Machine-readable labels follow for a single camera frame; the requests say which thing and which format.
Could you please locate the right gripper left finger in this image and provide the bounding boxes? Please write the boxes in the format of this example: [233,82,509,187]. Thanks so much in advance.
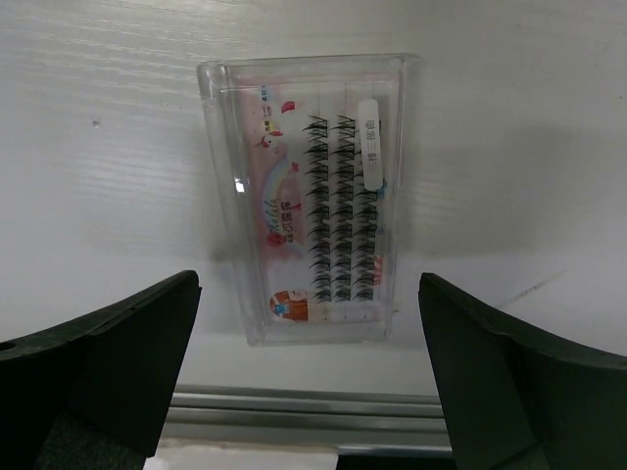
[1,270,201,469]

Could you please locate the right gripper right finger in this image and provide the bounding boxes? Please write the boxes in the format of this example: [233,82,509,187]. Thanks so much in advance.
[418,273,626,469]

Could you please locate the aluminium rail front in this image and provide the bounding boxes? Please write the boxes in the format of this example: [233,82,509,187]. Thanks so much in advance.
[163,385,452,457]

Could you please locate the nail sticker packet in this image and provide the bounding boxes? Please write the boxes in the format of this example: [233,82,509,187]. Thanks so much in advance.
[197,53,421,346]

